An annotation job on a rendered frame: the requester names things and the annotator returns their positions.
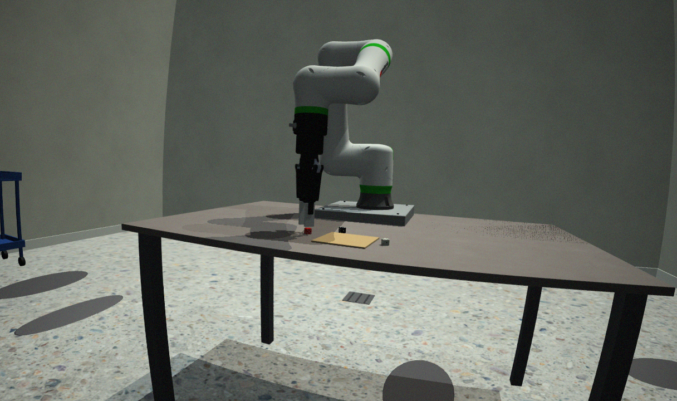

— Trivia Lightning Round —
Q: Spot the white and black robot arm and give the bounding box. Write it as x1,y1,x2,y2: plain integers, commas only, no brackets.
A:
289,39,394,210

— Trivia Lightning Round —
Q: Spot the tan square mat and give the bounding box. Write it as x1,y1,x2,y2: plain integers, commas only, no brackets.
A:
311,232,379,249

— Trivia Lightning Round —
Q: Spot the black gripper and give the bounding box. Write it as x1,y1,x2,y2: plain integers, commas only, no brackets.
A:
295,135,324,227

